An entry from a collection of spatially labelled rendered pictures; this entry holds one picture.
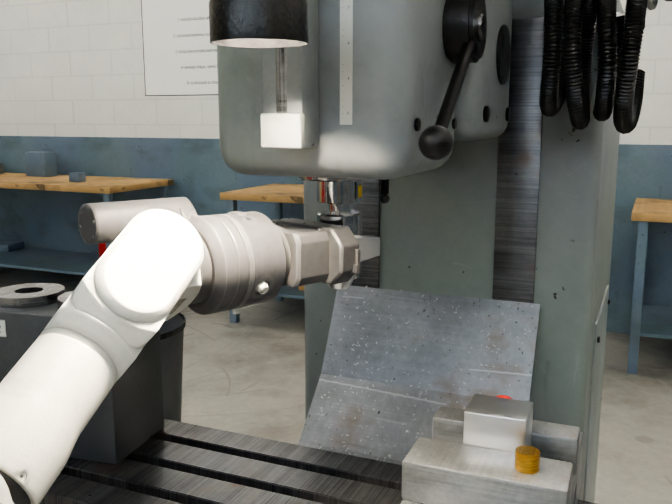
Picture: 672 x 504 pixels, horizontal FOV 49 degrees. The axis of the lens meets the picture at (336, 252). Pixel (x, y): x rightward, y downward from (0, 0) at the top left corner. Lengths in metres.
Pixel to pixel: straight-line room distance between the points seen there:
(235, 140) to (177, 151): 5.31
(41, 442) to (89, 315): 0.09
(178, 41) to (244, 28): 5.50
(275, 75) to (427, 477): 0.39
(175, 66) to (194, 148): 0.65
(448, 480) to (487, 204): 0.50
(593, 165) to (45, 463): 0.81
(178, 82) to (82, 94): 0.97
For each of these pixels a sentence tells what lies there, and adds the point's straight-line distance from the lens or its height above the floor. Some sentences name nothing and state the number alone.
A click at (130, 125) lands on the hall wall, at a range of 6.30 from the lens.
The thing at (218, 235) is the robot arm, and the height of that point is 1.27.
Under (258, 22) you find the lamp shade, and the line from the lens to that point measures 0.53.
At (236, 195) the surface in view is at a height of 0.87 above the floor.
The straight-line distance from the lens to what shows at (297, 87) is 0.64.
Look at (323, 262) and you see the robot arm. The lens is 0.70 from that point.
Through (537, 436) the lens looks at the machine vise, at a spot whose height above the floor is 1.05.
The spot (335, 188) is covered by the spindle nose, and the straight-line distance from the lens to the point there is 0.74.
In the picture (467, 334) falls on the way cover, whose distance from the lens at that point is 1.11.
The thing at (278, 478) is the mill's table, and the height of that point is 0.94.
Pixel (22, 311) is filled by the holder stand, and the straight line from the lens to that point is 1.00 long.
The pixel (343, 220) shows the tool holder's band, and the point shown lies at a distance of 0.75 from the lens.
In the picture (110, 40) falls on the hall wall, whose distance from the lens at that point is 6.43.
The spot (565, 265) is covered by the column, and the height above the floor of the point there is 1.16.
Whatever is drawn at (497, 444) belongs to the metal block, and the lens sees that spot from 0.75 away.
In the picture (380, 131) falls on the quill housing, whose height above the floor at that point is 1.35.
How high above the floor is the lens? 1.37
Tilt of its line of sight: 10 degrees down
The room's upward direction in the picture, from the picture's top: straight up
